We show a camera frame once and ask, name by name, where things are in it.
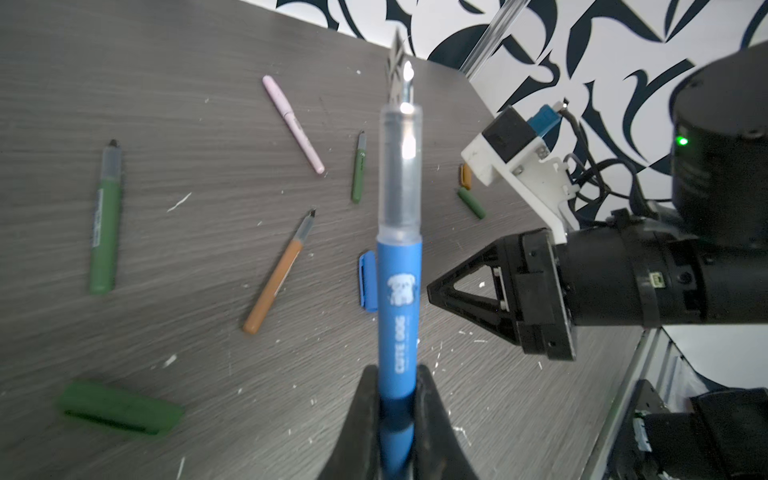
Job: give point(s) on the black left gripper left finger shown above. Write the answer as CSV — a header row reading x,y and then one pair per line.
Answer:
x,y
356,454

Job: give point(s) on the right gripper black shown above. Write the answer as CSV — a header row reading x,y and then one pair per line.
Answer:
x,y
626,274

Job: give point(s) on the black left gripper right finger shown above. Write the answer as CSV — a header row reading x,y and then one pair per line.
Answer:
x,y
436,451

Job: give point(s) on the blue pen cap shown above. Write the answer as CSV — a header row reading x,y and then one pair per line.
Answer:
x,y
367,280

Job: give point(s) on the blue pen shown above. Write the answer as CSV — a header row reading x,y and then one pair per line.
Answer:
x,y
399,261

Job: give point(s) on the brown pen cap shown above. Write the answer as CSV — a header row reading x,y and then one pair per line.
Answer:
x,y
465,177

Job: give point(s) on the orange brown pen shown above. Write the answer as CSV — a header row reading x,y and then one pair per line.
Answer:
x,y
276,280

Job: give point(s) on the pink fountain pen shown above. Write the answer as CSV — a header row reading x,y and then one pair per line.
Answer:
x,y
286,111

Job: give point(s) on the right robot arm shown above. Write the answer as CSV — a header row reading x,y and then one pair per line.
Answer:
x,y
718,163

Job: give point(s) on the green pen cap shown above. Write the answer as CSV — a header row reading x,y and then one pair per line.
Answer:
x,y
118,410
472,202

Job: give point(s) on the green pen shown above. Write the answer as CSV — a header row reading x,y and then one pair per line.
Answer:
x,y
359,168
105,231

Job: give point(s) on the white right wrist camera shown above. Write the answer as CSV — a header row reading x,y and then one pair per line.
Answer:
x,y
512,149

